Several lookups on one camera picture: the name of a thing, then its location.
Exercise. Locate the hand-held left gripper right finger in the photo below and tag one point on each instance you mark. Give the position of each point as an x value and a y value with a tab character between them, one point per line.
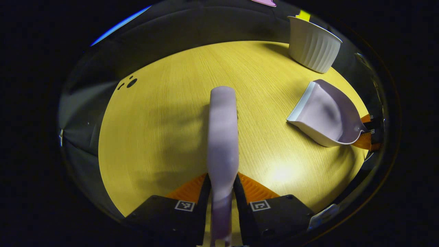
241	212

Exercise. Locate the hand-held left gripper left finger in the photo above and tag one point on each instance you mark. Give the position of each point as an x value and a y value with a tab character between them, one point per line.
203	209

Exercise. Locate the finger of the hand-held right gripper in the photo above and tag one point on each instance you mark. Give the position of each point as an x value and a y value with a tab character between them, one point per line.
376	137
375	122

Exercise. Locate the lilac plastic dustpan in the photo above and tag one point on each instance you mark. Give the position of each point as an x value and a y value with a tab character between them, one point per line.
325	116

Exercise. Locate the white ribbed garbage bin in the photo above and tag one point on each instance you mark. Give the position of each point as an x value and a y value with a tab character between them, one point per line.
312	44

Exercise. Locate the yellow wooden desktop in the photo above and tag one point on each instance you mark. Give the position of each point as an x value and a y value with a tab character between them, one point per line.
154	137

